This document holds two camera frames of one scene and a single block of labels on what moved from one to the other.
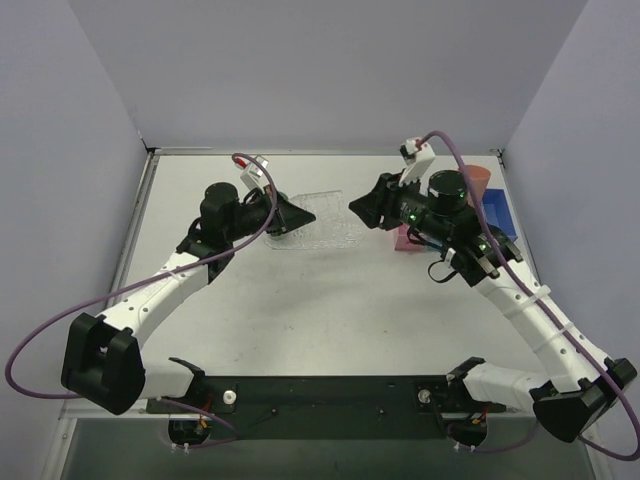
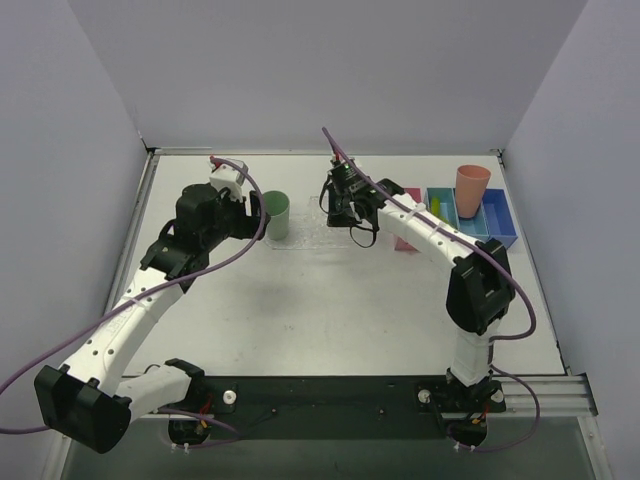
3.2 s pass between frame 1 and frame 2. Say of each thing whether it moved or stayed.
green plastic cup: stayed
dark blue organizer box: stayed
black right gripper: moved
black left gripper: moved
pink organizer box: stayed
